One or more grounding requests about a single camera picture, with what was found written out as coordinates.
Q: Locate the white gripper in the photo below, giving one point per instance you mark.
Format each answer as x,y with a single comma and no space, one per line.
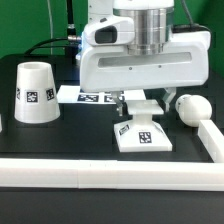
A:
106,64

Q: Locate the white lamp base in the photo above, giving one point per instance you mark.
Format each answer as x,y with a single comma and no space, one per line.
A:
141,133

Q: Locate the white lamp bulb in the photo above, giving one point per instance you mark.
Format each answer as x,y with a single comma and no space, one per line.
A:
192,109

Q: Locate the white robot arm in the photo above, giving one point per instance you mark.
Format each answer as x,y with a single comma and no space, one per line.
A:
139,47

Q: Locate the white lamp shade cone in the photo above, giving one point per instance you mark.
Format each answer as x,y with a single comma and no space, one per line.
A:
35,98

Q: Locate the white marker sheet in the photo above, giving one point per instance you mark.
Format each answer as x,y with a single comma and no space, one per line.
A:
74,94

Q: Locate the white object at left edge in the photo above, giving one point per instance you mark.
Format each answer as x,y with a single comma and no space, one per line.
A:
1,123

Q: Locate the white right rail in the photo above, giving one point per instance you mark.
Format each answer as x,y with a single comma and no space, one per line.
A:
212,139

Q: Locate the white rail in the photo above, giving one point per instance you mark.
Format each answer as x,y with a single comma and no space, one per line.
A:
106,174
212,139

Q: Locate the white front rail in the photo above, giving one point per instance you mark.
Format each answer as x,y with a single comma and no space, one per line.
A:
106,174

